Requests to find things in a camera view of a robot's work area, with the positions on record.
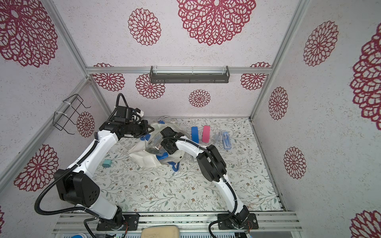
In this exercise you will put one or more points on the small teal eraser block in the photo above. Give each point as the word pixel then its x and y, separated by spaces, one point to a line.
pixel 107 163

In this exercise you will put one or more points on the clear plastic compass set case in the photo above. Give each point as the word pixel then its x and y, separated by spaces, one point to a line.
pixel 217 138

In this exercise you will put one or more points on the beige cushioned pad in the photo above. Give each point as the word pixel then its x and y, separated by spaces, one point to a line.
pixel 168 231

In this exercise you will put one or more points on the clear case with blue compass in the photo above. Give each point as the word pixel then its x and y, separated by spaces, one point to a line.
pixel 226 140

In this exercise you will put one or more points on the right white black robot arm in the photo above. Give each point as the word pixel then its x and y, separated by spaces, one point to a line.
pixel 213 168

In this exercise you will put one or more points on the pink plastic pencil case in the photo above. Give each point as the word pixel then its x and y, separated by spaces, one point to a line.
pixel 206 134

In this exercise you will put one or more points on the black wire wall rack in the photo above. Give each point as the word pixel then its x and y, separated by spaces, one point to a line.
pixel 64 116

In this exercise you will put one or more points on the floral table mat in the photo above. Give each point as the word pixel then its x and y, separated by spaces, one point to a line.
pixel 161 189

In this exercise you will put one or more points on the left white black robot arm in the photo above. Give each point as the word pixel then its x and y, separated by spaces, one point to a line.
pixel 75 184

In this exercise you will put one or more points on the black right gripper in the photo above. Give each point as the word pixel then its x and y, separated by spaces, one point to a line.
pixel 163 134

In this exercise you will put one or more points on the blue plastic box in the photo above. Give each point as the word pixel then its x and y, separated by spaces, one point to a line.
pixel 194 134

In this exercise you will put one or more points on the white canvas cartoon tote bag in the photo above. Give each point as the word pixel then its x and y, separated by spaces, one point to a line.
pixel 148 153

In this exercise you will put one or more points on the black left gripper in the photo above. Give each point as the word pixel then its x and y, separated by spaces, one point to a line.
pixel 146 127

